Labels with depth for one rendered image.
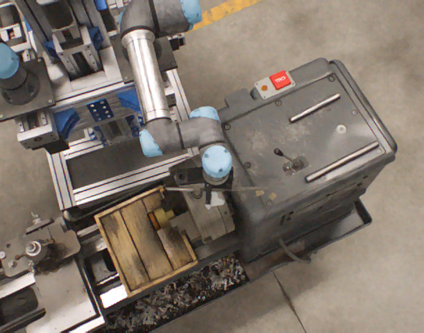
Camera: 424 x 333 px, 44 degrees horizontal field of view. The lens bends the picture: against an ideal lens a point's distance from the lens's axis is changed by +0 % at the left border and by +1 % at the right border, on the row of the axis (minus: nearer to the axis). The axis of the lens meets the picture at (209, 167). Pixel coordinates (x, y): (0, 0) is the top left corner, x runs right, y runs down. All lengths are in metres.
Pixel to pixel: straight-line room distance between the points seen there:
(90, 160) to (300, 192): 1.55
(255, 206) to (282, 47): 1.91
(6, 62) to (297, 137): 1.05
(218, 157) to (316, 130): 0.62
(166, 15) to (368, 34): 2.30
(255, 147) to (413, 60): 1.98
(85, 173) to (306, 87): 1.51
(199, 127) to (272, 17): 2.33
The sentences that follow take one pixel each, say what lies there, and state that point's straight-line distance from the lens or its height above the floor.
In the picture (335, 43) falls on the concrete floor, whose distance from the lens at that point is 3.60.
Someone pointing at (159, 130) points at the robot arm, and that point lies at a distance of 1.40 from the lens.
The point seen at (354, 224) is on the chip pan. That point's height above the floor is 0.54.
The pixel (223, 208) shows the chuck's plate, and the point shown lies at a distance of 1.83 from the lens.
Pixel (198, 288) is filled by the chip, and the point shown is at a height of 0.61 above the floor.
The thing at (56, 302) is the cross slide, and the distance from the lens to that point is 2.11.
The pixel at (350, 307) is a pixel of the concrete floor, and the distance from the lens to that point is 3.05.
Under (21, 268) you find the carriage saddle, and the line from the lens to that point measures 2.24.
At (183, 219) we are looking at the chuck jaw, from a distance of 1.93.
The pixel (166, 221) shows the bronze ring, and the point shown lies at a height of 1.11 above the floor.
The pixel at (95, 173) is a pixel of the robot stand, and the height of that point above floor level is 0.21.
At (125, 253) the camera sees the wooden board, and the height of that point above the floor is 0.88.
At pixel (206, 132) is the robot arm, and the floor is 1.70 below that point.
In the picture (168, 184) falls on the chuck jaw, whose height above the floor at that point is 1.20.
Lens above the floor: 2.97
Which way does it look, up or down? 70 degrees down
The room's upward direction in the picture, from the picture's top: 6 degrees counter-clockwise
